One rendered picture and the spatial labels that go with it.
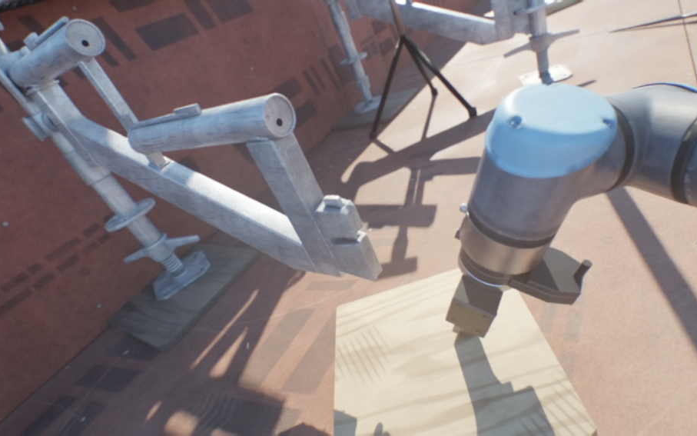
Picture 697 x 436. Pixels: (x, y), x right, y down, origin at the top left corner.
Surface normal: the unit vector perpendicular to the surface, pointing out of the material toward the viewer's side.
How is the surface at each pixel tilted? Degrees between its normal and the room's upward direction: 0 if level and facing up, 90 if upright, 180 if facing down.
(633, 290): 0
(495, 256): 90
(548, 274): 25
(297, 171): 91
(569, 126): 21
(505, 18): 90
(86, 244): 90
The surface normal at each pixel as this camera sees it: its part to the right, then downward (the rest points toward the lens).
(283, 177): -0.48, 0.61
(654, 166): -0.91, 0.34
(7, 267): 0.80, 0.02
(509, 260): -0.25, 0.68
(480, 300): 0.02, -0.71
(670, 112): -0.62, -0.59
